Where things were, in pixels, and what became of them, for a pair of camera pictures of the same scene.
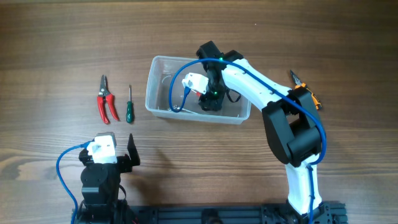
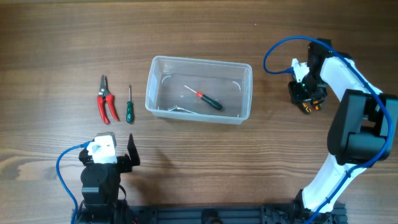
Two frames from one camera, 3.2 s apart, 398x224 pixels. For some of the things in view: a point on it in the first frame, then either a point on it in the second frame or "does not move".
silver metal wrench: (176, 107) does not move
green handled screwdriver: (130, 116) does not move
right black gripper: (210, 101) → (306, 97)
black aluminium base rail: (326, 213) does not move
